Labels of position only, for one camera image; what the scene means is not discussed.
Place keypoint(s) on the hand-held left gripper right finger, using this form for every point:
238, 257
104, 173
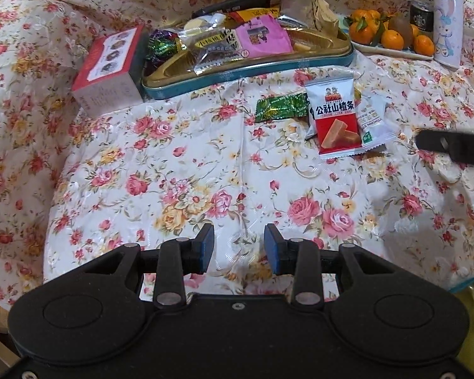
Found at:
272, 248

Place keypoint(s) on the white rectangular plate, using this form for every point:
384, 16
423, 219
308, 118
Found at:
379, 49

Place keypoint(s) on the brown clear snack packet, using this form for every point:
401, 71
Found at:
296, 10

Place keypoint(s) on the pink cardboard box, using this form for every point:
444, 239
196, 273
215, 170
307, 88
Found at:
106, 71

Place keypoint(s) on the green foil candy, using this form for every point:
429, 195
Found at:
162, 45

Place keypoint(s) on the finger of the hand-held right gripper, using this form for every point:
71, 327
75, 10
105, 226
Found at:
462, 146

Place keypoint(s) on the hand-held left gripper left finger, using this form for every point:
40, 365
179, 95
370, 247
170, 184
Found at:
207, 248

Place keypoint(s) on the pink snack packet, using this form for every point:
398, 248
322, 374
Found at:
262, 35

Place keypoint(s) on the green foil snack packet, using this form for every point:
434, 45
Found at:
280, 107

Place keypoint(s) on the black remote control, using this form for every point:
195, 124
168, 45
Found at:
237, 2

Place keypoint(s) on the brown paper bag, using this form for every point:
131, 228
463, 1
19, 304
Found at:
324, 10

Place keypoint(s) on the red white snack packet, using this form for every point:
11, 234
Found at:
333, 118

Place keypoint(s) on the white purple thermos bottle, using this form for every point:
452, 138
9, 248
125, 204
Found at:
448, 19

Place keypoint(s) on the orange tangerine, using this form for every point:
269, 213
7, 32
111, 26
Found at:
369, 15
424, 45
392, 40
358, 32

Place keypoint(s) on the dark drink can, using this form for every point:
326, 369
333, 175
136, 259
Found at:
422, 17

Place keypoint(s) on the teal tin box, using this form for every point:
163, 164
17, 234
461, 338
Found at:
241, 81

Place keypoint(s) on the white green snack packet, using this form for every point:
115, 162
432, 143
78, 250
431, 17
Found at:
375, 122

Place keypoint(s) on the orange snack packet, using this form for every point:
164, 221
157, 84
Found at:
252, 12

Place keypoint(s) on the brown kiwi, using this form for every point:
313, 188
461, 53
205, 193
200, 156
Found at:
403, 27

